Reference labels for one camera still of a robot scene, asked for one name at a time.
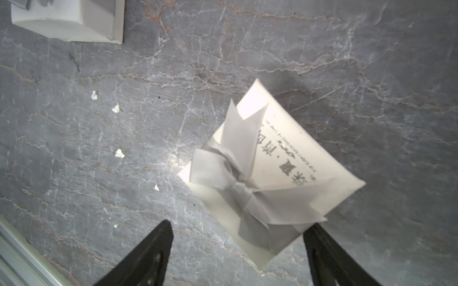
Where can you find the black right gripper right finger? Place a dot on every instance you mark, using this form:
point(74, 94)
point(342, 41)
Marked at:
point(330, 264)

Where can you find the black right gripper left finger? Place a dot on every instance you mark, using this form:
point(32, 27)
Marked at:
point(146, 265)

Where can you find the white jewelry box lid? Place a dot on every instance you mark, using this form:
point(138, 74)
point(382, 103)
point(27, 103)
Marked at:
point(264, 178)

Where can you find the white jewelry box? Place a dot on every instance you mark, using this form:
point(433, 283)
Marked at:
point(72, 21)

